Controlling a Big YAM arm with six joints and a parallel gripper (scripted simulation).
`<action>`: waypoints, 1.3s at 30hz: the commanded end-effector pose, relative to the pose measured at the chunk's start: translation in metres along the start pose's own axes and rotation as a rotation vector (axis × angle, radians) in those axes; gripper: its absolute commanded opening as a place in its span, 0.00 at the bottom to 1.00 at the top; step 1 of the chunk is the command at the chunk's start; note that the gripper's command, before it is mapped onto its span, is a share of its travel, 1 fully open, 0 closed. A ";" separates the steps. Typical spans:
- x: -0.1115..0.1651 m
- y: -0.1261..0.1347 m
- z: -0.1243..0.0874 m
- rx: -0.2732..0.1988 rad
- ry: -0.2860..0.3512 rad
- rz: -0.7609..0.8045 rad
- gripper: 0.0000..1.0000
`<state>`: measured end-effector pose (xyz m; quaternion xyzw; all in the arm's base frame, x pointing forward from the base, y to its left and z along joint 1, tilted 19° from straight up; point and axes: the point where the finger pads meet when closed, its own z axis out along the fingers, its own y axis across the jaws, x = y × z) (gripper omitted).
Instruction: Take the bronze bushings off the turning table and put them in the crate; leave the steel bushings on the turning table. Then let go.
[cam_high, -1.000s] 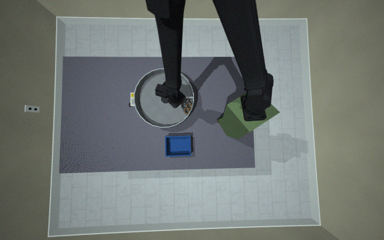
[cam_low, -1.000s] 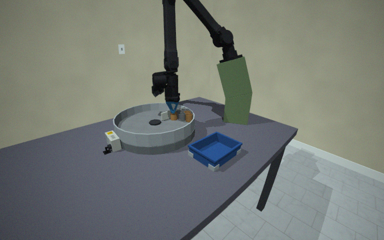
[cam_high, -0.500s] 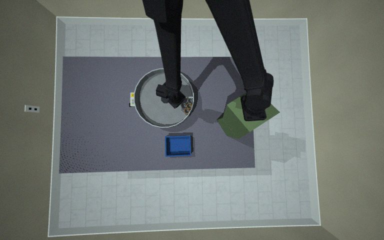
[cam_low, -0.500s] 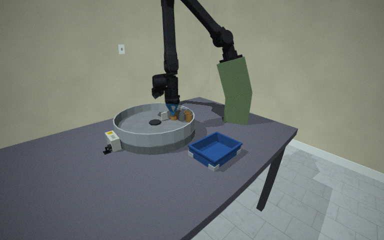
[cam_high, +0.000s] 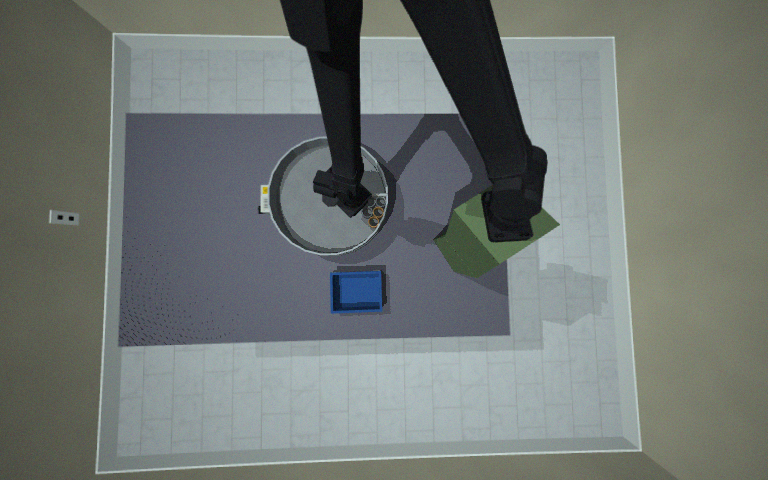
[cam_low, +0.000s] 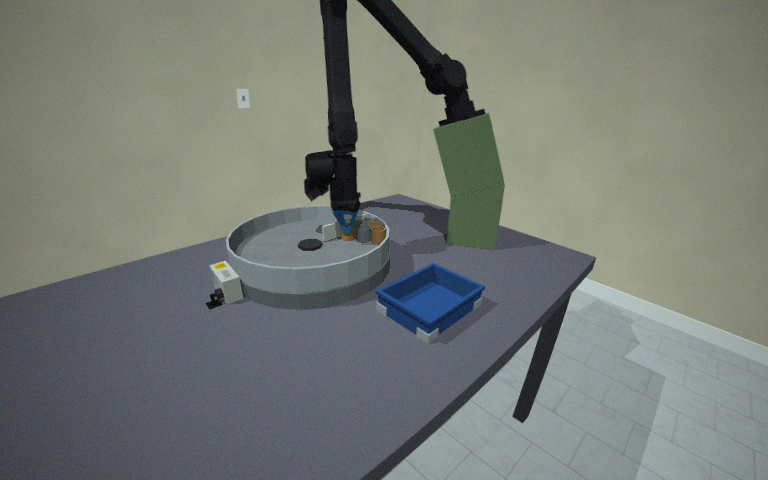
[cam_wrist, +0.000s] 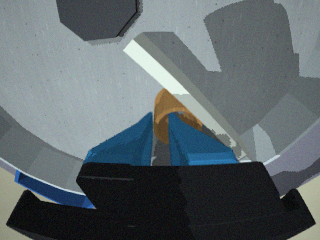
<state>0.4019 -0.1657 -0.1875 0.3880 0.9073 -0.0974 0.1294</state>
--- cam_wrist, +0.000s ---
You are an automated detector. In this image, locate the bronze bushing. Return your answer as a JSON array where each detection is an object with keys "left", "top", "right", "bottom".
[{"left": 153, "top": 88, "right": 202, "bottom": 144}]

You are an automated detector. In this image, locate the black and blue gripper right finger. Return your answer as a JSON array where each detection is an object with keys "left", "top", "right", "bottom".
[{"left": 168, "top": 112, "right": 238, "bottom": 166}]

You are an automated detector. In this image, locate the blue open crate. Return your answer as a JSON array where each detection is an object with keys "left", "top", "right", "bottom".
[{"left": 14, "top": 170, "right": 94, "bottom": 208}]

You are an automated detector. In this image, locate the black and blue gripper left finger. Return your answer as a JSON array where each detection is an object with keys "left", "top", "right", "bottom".
[{"left": 83, "top": 112, "right": 153, "bottom": 166}]

